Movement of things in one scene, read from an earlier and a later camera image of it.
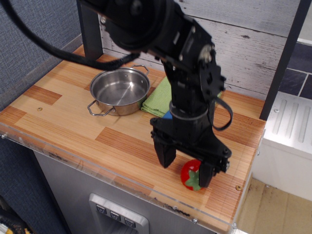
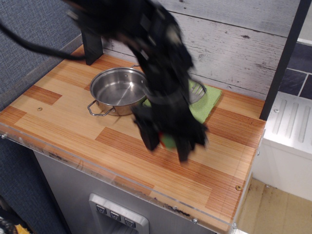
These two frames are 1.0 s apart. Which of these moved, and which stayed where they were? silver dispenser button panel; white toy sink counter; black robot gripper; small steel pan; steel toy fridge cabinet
Moved: black robot gripper
Stayed: steel toy fridge cabinet; white toy sink counter; small steel pan; silver dispenser button panel
